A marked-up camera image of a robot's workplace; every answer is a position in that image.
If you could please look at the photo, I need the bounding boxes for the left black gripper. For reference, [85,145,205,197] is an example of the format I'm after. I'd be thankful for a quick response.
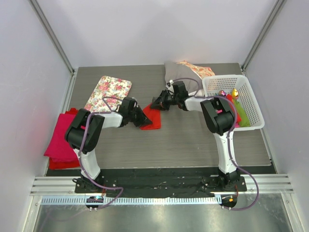
[127,105,152,128]

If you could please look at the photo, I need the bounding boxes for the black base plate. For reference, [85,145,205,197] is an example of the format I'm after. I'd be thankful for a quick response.
[73,167,247,198]

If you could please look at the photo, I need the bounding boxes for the grey cloth bag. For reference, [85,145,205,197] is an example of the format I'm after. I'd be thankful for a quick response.
[164,61,202,95]

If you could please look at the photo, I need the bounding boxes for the white slotted cable duct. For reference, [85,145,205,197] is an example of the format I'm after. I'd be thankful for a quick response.
[41,195,222,206]

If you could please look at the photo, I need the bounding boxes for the gold iridescent spoon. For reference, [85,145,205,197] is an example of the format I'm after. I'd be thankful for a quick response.
[231,88,239,100]

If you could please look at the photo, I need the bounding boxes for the red folded cloth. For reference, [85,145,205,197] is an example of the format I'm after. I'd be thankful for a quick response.
[49,108,80,170]

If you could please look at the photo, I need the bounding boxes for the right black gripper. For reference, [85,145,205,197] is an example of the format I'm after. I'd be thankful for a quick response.
[150,90,179,111]

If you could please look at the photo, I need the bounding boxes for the orange floral cloth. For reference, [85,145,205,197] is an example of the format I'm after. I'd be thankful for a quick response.
[177,60,215,79]

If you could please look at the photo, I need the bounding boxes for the red paper napkin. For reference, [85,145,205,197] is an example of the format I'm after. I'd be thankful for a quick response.
[140,104,161,131]

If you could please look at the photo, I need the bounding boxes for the white perforated plastic basket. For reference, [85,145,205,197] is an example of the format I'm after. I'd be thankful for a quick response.
[202,74,265,131]

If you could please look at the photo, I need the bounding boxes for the floral rectangular tray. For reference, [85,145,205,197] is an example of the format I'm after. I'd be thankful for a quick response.
[84,76,132,112]

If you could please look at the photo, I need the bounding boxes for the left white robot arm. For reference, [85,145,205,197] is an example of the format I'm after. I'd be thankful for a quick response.
[65,97,152,193]

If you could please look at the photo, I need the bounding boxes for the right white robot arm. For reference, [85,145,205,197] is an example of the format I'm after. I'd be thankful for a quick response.
[150,81,240,191]

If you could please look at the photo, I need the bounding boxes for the magenta folded cloth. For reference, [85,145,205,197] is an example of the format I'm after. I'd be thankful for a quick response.
[44,114,77,162]

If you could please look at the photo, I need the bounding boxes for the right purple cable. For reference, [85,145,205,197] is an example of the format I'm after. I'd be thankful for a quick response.
[169,77,260,211]

